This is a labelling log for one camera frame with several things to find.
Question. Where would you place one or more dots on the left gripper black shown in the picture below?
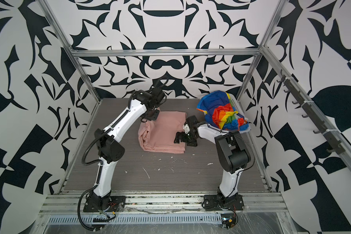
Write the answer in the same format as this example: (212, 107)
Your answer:
(154, 117)

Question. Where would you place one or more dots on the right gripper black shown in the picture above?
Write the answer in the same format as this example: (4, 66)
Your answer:
(178, 136)

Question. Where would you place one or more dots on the pink shorts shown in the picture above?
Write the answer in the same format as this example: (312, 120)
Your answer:
(158, 136)

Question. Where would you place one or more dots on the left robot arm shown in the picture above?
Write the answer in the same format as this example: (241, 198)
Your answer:
(141, 105)

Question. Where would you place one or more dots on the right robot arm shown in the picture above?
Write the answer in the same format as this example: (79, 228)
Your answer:
(232, 151)

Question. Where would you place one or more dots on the rainbow coloured shorts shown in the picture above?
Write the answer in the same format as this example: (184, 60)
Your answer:
(210, 102)

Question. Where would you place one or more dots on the white plastic basket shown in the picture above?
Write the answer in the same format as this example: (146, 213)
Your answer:
(228, 118)

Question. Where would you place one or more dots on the small electronics board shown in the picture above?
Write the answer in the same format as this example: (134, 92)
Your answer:
(229, 221)

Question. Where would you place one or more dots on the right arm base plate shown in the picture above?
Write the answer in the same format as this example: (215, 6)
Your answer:
(219, 202)

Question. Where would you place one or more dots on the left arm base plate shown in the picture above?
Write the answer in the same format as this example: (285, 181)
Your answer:
(106, 204)

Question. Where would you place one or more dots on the aluminium frame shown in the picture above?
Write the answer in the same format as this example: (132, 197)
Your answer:
(237, 47)

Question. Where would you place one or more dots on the white slotted cable duct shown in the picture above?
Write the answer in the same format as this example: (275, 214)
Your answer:
(155, 219)

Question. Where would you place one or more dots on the black hook rail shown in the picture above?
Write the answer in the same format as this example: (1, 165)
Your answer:
(312, 112)

